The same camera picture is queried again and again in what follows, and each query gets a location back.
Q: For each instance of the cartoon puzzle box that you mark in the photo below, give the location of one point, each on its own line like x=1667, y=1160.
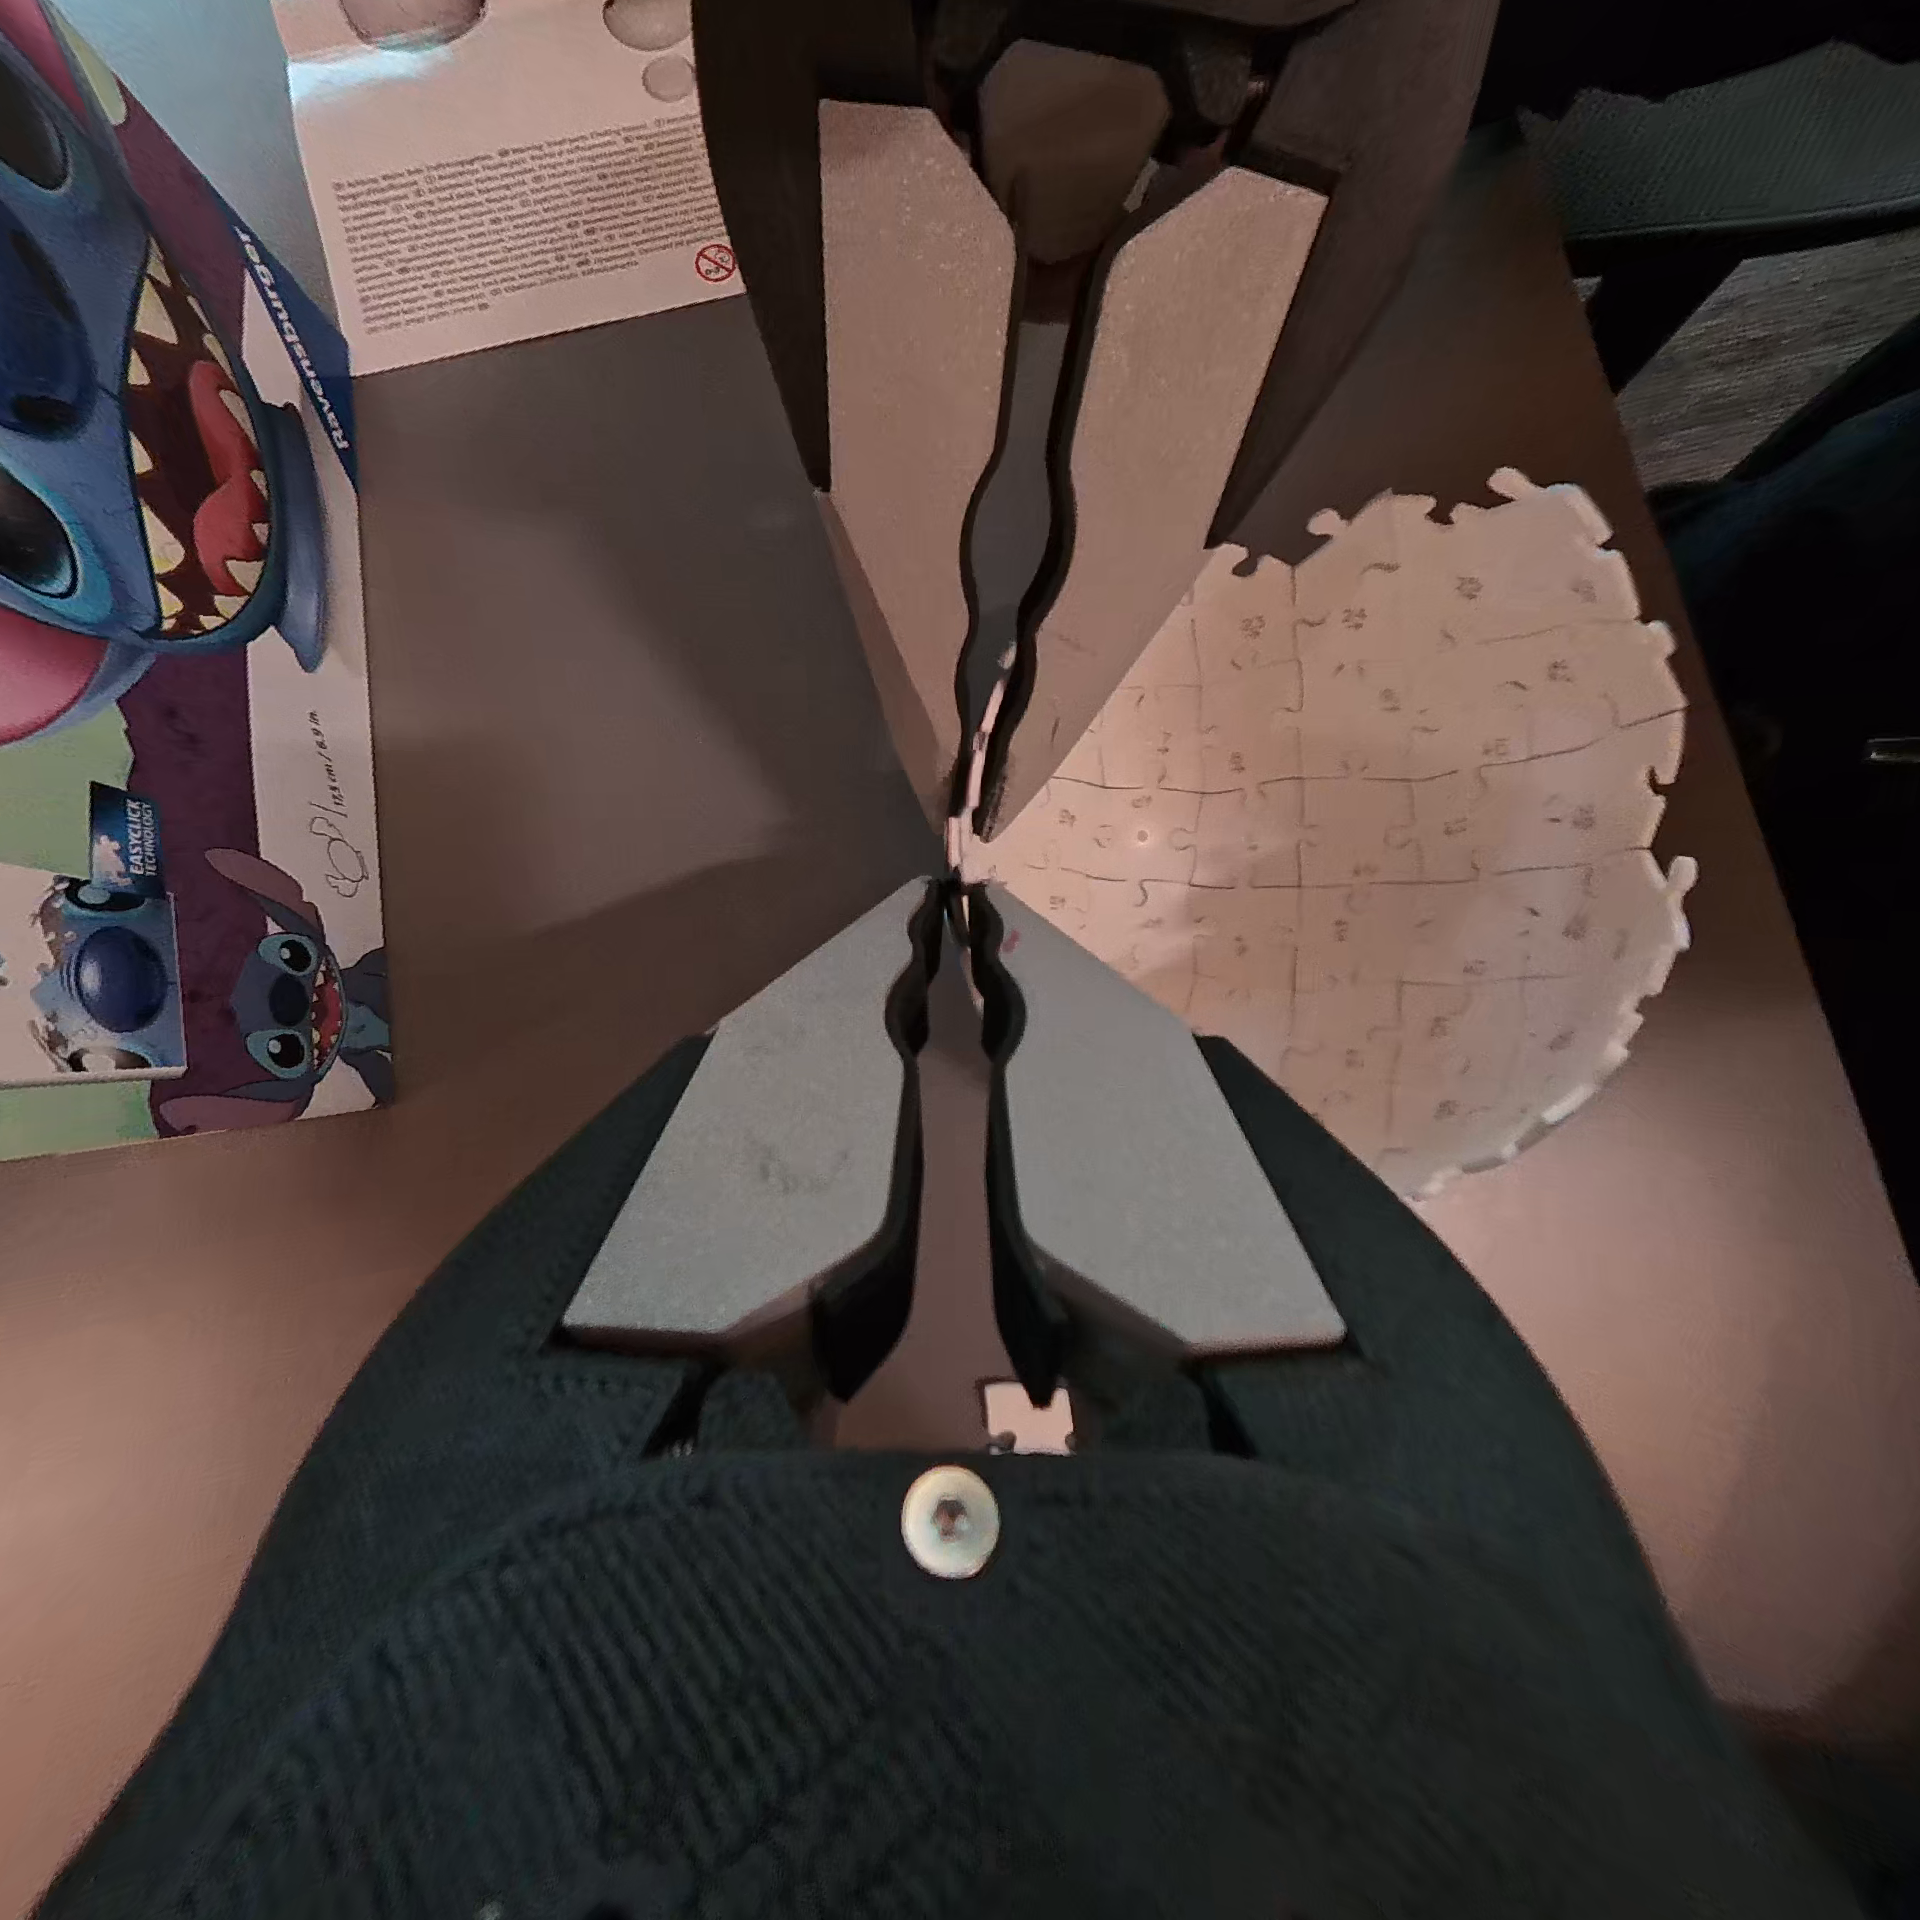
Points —
x=195, y=749

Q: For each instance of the partly built puzzle ball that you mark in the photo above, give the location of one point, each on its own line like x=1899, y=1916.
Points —
x=1350, y=900

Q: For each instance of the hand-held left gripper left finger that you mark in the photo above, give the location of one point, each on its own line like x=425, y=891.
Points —
x=751, y=1170

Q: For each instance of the black office chair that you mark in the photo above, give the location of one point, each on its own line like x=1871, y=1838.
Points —
x=1723, y=148

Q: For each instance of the white instruction leaflet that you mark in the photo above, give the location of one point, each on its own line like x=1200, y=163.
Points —
x=495, y=224

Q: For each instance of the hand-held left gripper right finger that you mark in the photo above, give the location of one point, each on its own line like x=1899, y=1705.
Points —
x=1140, y=1185

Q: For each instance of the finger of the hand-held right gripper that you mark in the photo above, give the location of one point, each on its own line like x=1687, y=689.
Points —
x=900, y=299
x=1185, y=376

